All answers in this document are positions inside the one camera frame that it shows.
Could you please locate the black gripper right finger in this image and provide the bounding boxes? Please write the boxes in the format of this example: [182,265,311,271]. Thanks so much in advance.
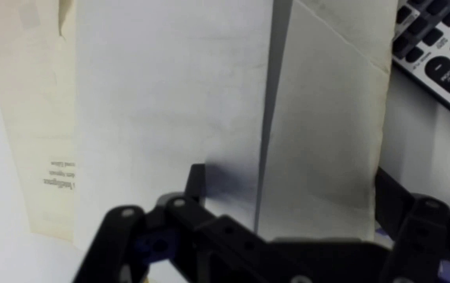
[374,167,450,283]

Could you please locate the grey remote control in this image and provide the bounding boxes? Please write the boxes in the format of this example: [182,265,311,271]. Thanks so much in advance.
[391,0,450,133]

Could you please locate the blue and yellow textbook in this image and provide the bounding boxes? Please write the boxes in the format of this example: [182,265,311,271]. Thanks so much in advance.
[0,0,400,254]

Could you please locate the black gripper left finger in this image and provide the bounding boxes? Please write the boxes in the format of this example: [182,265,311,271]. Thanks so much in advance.
[73,162,290,283]

